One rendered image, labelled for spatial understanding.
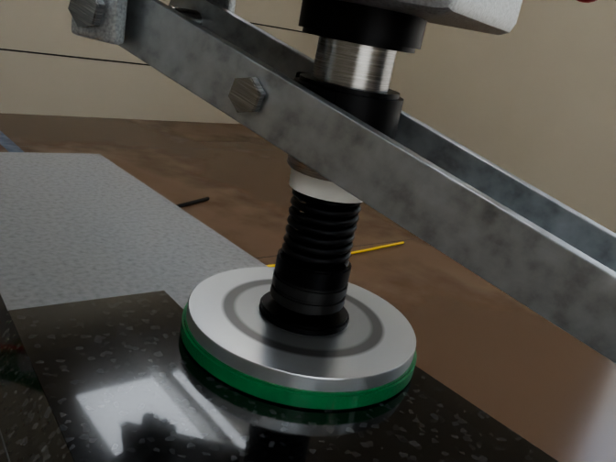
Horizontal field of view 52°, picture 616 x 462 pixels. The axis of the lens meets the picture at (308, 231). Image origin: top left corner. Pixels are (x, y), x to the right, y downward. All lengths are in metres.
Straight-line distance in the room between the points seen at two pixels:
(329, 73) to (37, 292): 0.34
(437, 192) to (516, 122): 5.44
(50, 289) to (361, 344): 0.30
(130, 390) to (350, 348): 0.18
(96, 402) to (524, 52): 5.60
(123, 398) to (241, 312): 0.14
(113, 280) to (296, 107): 0.29
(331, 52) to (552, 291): 0.24
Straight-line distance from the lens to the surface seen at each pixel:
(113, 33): 0.56
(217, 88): 0.52
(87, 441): 0.46
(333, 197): 0.51
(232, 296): 0.60
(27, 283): 0.66
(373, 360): 0.54
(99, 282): 0.66
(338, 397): 0.51
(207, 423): 0.48
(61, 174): 1.01
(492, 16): 0.50
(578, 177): 5.59
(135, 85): 5.93
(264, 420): 0.49
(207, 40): 0.53
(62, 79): 5.69
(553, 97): 5.73
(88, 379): 0.51
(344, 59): 0.50
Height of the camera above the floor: 1.15
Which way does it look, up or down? 19 degrees down
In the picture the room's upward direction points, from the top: 11 degrees clockwise
